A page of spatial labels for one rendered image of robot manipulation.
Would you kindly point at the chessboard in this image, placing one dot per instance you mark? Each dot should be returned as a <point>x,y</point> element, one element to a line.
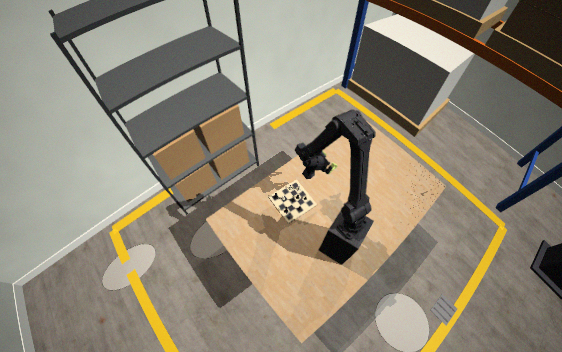
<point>293,211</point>

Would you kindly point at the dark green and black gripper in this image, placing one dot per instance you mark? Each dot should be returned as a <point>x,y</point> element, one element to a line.
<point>321,160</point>

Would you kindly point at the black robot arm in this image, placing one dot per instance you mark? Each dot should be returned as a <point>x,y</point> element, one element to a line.
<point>360,139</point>

